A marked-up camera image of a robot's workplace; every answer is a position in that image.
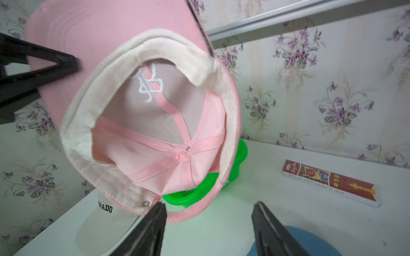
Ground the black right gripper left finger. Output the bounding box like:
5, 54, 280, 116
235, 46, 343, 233
111, 202, 167, 256

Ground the light blue baseball cap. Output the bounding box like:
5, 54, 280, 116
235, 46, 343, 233
248, 226, 340, 256

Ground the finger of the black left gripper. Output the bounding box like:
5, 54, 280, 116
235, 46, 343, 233
1, 33, 79, 72
1, 65, 77, 124

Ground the red cigarette carton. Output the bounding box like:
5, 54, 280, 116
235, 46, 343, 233
282, 160, 380, 208

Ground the white baseball cap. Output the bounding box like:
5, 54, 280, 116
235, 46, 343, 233
75, 193, 139, 256

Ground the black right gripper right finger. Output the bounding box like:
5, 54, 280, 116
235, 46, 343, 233
252, 201, 309, 256

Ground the pink baseball cap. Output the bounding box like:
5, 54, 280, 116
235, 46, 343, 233
25, 1, 241, 223

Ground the green plastic basket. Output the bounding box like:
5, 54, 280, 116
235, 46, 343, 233
163, 139, 248, 208

